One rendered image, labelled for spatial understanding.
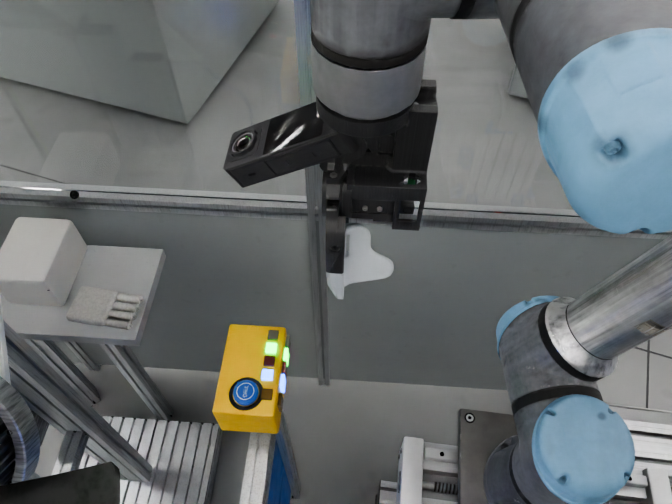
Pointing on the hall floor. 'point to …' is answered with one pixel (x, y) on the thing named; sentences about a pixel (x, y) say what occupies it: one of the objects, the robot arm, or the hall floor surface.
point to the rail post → (288, 457)
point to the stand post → (69, 409)
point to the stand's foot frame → (169, 460)
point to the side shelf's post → (139, 379)
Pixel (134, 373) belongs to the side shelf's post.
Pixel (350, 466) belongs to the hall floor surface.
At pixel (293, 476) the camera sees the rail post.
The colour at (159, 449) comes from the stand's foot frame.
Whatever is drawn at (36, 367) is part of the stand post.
